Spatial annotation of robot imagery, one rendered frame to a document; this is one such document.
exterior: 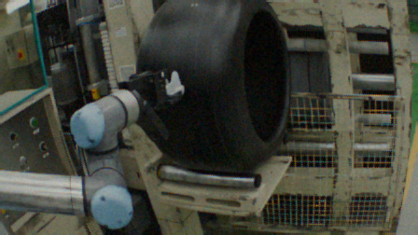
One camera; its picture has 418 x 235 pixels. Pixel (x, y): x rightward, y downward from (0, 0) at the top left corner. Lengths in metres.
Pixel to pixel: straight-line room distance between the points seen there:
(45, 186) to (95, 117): 0.17
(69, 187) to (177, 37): 0.54
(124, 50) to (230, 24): 0.45
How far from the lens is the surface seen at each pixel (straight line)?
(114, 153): 0.76
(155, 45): 1.06
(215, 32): 0.99
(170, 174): 1.32
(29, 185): 0.66
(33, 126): 1.36
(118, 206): 0.63
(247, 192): 1.23
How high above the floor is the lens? 1.53
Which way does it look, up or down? 21 degrees down
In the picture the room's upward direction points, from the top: 11 degrees counter-clockwise
